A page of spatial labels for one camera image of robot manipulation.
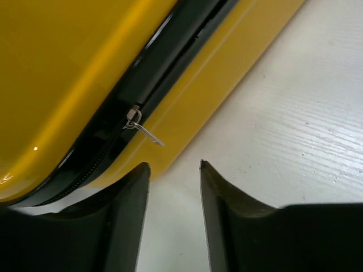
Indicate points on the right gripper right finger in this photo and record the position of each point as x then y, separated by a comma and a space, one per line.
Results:
244, 234

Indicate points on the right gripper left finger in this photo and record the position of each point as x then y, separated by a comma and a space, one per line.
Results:
100, 233

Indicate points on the silver zipper pull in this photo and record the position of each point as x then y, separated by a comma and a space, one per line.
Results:
133, 117

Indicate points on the yellow hard-shell suitcase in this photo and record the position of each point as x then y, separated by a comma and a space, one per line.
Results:
71, 71

